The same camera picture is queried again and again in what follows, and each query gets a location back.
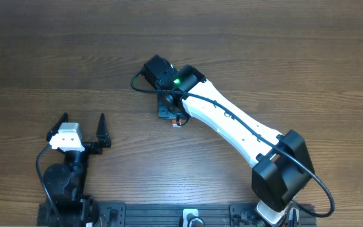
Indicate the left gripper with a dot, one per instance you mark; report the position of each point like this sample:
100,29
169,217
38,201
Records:
94,147

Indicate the orange cube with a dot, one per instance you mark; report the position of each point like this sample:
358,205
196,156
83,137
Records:
176,123

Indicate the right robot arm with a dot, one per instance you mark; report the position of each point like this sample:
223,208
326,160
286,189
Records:
232,126

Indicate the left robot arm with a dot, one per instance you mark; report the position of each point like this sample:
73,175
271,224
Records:
60,184

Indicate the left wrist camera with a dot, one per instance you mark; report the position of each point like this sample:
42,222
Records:
67,138

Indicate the mounting rail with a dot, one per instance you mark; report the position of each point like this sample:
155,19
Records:
156,216

